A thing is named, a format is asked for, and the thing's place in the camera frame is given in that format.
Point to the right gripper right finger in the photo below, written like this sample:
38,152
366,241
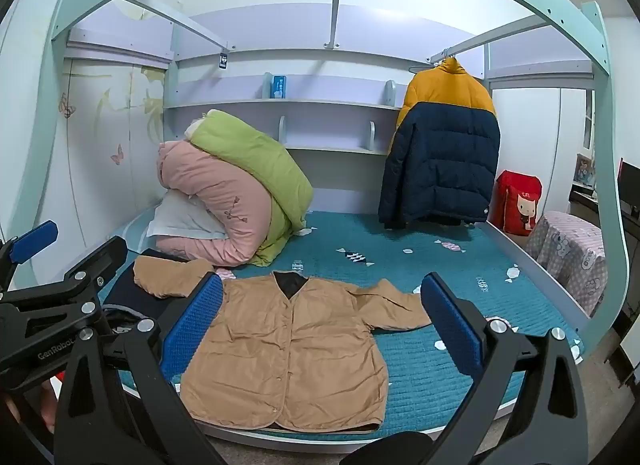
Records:
548,421

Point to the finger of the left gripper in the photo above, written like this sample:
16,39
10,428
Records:
32,315
20,250

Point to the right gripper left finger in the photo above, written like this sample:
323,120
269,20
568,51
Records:
118,404

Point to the tan quilted jacket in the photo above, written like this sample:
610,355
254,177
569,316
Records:
297,353

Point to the dark folded clothes stack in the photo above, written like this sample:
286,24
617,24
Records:
127,303

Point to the white pillow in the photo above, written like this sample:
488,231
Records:
180,215

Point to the pink patterned covered stool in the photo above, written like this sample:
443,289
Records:
572,251

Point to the teal quilted bed mat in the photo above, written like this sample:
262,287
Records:
424,386

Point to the red cartoon bag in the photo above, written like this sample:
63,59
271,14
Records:
514,208

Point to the pink folded quilt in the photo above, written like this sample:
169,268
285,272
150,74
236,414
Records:
237,200

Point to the yellow navy puffer jacket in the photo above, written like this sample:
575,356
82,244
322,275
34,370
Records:
443,159

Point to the green folded quilt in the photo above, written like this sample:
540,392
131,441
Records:
228,138

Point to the blue box on shelf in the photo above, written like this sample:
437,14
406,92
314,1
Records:
278,87

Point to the picture frame on desk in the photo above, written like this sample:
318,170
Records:
584,171

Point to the lavender wall shelf unit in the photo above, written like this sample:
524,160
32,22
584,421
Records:
346,83

